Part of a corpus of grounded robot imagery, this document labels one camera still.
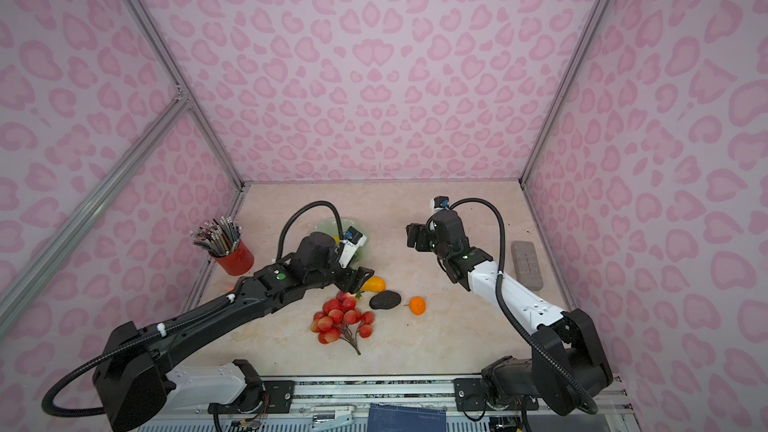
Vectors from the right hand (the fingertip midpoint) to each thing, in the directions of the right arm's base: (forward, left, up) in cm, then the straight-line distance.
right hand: (420, 225), depth 84 cm
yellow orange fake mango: (-12, +13, -14) cm, 22 cm away
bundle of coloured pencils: (-4, +56, -1) cm, 57 cm away
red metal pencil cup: (-6, +54, -11) cm, 56 cm away
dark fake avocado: (-16, +10, -14) cm, 24 cm away
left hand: (-11, +15, 0) cm, 19 cm away
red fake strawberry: (-14, +23, -16) cm, 31 cm away
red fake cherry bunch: (-22, +21, -13) cm, 33 cm away
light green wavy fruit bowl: (-12, +21, +15) cm, 28 cm away
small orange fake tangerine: (-17, +1, -16) cm, 23 cm away
